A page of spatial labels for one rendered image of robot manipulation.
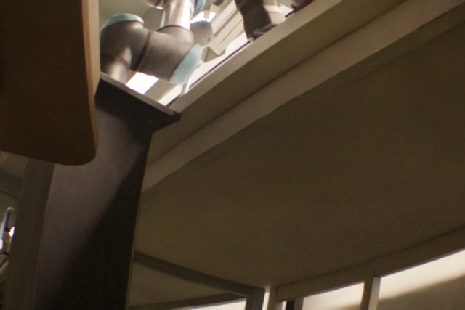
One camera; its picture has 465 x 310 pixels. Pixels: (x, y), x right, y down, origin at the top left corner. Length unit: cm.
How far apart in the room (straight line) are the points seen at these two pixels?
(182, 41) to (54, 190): 43
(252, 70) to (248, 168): 36
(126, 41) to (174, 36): 11
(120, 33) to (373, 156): 54
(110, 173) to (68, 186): 10
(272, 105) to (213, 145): 17
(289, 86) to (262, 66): 6
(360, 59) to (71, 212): 49
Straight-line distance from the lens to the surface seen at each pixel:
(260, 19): 105
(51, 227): 91
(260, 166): 128
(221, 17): 139
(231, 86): 102
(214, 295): 257
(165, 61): 116
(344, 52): 85
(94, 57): 49
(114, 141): 101
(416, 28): 74
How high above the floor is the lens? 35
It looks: 25 degrees up
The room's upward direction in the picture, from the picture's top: 8 degrees clockwise
